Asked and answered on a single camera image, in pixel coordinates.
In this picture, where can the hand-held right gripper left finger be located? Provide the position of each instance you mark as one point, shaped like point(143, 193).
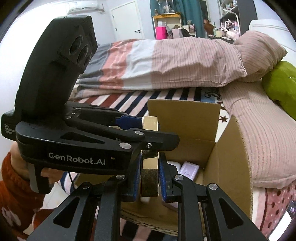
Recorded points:
point(137, 178)

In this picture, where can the pink gift bag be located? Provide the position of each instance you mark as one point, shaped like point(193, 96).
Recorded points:
point(161, 32)

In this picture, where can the lit phone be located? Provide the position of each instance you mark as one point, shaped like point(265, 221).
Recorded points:
point(283, 222)

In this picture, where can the white air conditioner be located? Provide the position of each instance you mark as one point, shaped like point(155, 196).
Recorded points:
point(81, 7)

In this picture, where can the green cushion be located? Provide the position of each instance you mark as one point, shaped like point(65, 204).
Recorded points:
point(281, 85)

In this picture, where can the brown cardboard box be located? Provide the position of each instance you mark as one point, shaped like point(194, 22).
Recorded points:
point(231, 157)

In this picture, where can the gold rectangular box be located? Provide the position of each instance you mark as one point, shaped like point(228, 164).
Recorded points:
point(150, 171)

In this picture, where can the yellow wooden desk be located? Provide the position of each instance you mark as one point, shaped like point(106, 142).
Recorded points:
point(166, 19)

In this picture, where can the white bed headboard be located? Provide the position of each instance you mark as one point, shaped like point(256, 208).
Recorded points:
point(266, 25)

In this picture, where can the teal curtain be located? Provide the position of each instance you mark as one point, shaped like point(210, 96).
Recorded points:
point(186, 11)

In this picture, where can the brown plush toy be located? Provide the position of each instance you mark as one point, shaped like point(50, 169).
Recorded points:
point(208, 26)

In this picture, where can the person's left forearm orange sleeve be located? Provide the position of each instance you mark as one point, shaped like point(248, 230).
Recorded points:
point(13, 204)

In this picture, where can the white door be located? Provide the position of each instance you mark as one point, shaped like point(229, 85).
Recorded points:
point(128, 22)

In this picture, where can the folded striped quilt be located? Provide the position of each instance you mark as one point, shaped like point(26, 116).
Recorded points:
point(173, 64)

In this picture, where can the pink ribbed blanket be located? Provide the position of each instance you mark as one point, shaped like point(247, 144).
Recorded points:
point(261, 129)

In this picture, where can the lavender patterned small box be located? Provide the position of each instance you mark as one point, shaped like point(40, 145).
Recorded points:
point(190, 171)

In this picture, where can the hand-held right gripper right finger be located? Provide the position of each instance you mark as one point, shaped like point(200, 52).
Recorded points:
point(163, 178)

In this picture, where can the pink dotted blanket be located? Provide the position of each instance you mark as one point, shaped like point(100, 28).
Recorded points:
point(272, 199)

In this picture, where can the white storage shelf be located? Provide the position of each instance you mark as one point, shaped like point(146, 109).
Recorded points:
point(229, 18)

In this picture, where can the person's left hand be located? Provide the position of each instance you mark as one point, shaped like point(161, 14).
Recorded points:
point(19, 162)

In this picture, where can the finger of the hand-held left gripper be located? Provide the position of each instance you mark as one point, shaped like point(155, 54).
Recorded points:
point(159, 141)
point(129, 122)

